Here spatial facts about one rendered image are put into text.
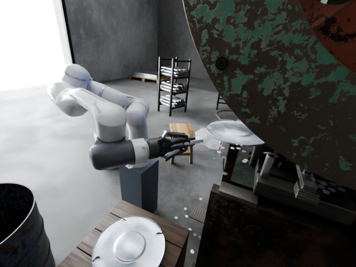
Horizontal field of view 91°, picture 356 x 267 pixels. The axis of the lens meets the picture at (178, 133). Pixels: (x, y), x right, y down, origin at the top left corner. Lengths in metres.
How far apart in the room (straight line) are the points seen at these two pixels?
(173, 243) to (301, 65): 0.80
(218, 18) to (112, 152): 0.45
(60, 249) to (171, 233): 0.74
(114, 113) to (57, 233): 1.07
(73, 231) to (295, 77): 1.42
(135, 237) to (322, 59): 0.85
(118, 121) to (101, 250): 0.55
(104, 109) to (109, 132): 0.07
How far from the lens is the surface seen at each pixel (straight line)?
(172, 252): 0.89
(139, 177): 1.09
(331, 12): 0.43
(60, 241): 1.46
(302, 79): 0.35
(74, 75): 0.92
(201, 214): 1.26
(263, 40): 0.34
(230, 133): 0.83
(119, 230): 0.95
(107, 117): 0.58
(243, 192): 0.75
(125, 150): 0.59
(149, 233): 0.92
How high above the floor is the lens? 1.12
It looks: 26 degrees down
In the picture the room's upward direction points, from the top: 5 degrees clockwise
